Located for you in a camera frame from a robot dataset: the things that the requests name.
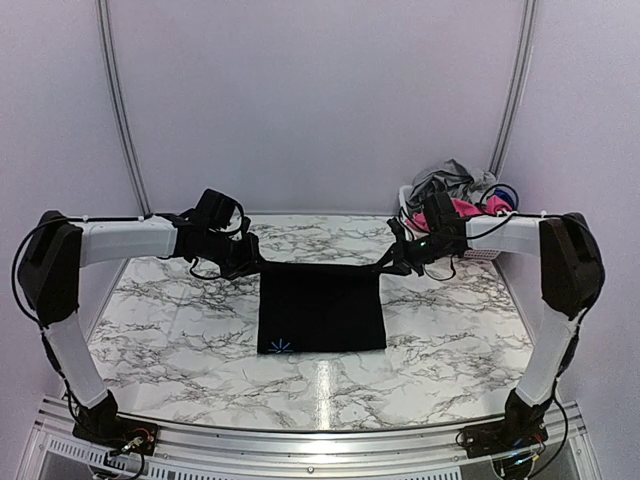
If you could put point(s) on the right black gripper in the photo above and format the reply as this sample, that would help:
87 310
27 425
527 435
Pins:
402 261

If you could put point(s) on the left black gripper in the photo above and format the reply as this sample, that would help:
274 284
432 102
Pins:
248 262

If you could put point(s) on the black t-shirt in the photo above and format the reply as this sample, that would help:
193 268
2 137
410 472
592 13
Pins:
319 308

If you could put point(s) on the grey garment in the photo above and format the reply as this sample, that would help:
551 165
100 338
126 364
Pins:
453 178

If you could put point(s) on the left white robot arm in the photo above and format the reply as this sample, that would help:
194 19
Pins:
46 272

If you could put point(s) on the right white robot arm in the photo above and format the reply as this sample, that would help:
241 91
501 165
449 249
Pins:
572 276

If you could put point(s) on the white plastic laundry basket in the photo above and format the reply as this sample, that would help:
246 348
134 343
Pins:
490 255

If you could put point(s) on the pink garment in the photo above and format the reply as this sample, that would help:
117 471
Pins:
493 206

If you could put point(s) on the blue garment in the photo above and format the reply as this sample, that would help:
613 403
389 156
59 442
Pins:
507 196

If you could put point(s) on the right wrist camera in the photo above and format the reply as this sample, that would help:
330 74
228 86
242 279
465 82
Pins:
439 212

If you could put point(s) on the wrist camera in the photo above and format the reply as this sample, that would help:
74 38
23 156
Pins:
218 212
439 212

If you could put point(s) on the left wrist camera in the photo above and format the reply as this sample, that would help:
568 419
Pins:
218 212

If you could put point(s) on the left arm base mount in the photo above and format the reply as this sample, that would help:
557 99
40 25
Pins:
122 431

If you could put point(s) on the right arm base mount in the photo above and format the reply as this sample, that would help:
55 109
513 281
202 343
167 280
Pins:
496 437

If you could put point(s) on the aluminium front rail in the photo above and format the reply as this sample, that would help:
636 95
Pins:
202 452

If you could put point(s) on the right aluminium frame post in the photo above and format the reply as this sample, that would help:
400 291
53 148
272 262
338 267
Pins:
516 86

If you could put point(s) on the aluminium frame post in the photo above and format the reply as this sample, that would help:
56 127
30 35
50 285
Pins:
116 95
516 86

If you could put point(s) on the left aluminium frame post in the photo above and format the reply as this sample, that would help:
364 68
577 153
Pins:
116 95

